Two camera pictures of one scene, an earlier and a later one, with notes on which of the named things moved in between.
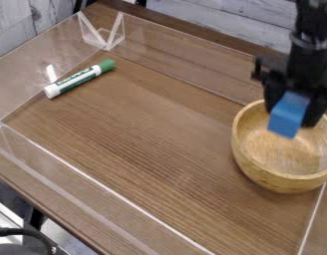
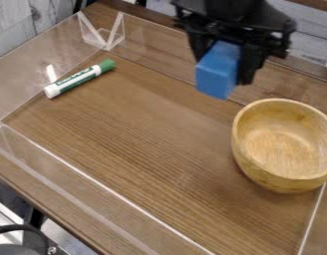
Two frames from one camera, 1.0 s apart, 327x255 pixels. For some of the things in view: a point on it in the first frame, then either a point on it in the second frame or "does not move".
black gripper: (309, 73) -> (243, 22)
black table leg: (36, 218) does not move
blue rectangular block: (287, 114) -> (216, 69)
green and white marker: (80, 77) does not move
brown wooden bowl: (282, 164) does not move
